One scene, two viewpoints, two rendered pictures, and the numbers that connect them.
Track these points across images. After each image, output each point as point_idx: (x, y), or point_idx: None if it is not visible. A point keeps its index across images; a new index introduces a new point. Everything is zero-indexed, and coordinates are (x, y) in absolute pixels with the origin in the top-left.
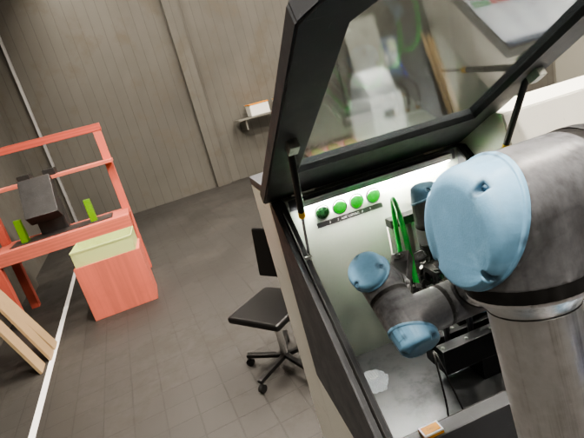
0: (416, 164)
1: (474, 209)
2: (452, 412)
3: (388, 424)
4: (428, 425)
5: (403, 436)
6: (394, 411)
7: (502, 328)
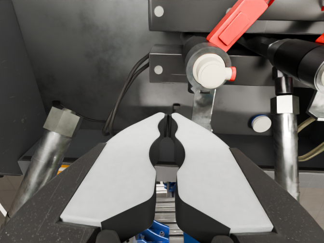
0: None
1: None
2: (141, 85)
3: (55, 57)
4: (60, 170)
5: (68, 85)
6: (71, 40)
7: None
